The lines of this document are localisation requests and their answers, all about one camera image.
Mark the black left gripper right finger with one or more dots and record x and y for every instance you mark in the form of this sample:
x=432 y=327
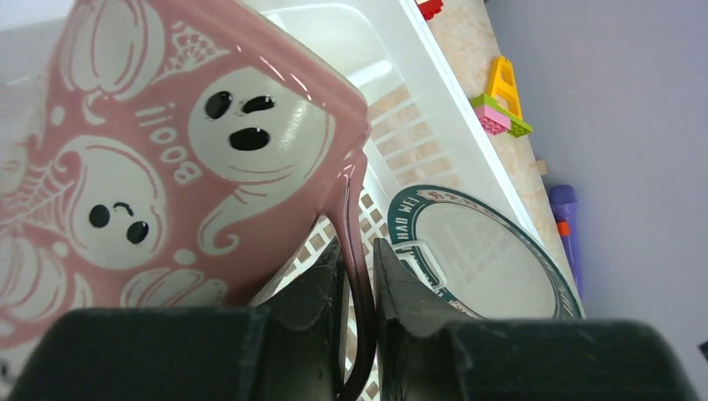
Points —
x=428 y=350

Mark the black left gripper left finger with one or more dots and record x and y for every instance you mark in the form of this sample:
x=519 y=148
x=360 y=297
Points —
x=288 y=348

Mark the pink ghost mug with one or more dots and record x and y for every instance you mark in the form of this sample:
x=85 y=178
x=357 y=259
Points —
x=180 y=154

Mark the white plastic dish rack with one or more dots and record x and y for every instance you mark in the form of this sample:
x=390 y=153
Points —
x=424 y=130

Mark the small wooden block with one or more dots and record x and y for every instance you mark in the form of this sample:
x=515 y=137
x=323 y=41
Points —
x=542 y=167

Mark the pink toy brick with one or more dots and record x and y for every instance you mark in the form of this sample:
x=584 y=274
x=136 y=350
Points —
x=492 y=121

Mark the yellow green toy triangle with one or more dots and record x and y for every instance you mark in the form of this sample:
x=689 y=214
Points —
x=501 y=93

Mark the red toy block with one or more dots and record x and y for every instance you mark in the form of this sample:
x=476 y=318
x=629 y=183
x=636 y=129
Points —
x=429 y=8

